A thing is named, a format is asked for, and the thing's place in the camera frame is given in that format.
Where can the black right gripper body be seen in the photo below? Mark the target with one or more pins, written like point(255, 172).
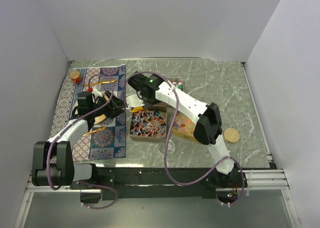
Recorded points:
point(148, 102)

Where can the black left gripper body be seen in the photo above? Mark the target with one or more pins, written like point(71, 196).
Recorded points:
point(109, 109)

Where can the yellow plastic scoop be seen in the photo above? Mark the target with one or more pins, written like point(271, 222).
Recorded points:
point(135, 109)

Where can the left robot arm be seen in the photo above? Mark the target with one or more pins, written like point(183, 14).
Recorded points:
point(52, 163)

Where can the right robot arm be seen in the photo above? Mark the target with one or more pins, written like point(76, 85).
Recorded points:
point(206, 117)

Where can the pink tin of star candies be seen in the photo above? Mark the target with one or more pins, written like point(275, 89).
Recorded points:
point(177, 84)

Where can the yellow tin of popsicle candies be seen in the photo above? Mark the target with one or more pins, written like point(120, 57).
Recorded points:
point(183, 127)

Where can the yellow round plate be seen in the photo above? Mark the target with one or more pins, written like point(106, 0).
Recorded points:
point(98, 120)

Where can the gold fork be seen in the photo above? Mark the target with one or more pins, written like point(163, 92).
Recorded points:
point(99, 129)

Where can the gold knife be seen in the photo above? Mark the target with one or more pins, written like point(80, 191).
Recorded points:
point(100, 83)

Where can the gold tin of lollipops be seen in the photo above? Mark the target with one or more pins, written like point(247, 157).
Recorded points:
point(149, 125)

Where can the patterned mandala placemat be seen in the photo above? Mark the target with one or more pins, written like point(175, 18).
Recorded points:
point(109, 143)

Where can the orange cup with lid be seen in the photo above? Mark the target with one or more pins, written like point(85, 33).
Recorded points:
point(75, 76)

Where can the clear glass jar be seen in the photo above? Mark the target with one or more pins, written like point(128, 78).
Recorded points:
point(170, 147)

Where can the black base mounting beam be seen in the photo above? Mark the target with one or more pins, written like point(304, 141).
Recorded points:
point(129, 182)

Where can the round wooden jar lid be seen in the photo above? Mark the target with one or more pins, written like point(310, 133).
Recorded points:
point(231, 135)

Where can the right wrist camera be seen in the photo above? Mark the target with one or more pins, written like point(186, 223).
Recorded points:
point(133, 101)

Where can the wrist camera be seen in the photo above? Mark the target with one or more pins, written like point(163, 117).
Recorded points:
point(133, 101)
point(96, 90)

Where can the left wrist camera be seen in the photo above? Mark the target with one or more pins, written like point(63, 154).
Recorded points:
point(96, 90)

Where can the aluminium rail frame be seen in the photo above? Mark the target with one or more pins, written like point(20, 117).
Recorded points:
point(266, 203)

